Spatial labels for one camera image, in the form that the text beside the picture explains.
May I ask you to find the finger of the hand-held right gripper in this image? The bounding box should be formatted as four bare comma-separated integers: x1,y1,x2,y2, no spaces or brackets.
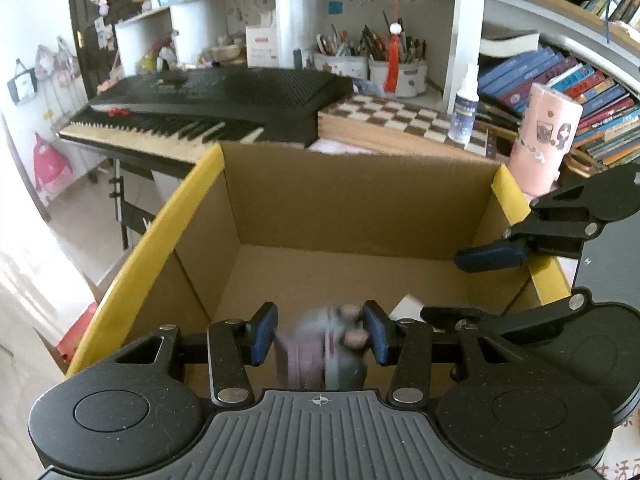
420,287,590,337
454,162,640,273

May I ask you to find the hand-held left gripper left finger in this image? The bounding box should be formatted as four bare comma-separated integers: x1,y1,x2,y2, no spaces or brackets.
116,302,279,406

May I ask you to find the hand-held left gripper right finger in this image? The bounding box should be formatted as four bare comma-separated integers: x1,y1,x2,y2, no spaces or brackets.
362,300,506,406

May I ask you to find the small white block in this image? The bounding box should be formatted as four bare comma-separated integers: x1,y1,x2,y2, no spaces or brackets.
389,295,426,322

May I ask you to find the grey toy car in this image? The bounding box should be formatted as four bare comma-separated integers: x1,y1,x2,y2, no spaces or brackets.
277,302,371,391

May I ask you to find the cardboard box with yellow flaps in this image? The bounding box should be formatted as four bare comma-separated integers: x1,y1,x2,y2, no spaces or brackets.
65,142,573,401

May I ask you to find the pink tumbler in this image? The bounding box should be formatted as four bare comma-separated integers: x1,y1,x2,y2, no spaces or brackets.
507,82,584,196

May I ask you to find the white spray bottle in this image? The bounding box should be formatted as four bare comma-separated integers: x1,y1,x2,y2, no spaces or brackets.
447,62,482,145

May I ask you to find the wooden chessboard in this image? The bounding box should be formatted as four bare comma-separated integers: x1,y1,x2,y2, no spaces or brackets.
317,92,501,161

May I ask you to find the red stool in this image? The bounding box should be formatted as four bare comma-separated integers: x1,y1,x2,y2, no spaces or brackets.
55,302,99,372

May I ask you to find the row of books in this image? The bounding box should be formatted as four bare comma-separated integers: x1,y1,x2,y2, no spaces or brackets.
477,45,640,168

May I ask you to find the white pen holder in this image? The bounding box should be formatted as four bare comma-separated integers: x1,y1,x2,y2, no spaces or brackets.
313,52,371,81
369,57,429,98

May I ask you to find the black keyboard stand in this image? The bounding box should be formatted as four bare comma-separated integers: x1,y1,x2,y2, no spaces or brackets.
107,157,156,251

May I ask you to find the thick white book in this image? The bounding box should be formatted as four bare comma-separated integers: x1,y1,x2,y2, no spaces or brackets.
480,29,542,57

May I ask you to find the red tassel ornament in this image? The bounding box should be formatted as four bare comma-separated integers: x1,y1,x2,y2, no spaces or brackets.
383,19,406,95

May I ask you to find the black electronic keyboard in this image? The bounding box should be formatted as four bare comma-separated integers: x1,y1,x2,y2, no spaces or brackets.
57,67,356,166

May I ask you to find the pink backpack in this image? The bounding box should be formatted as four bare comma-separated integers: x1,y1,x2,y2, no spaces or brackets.
32,132,76,197

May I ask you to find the white box with red label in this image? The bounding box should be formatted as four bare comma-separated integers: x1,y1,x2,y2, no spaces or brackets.
245,25,279,68

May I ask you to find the white shelf unit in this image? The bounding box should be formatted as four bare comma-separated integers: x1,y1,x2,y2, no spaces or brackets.
114,0,640,111

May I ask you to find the hanging pink bag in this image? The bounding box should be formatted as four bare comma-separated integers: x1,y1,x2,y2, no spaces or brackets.
54,37,82,87

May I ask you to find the hanging blue framed bag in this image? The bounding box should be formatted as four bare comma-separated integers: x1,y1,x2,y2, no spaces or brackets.
7,57,39,107

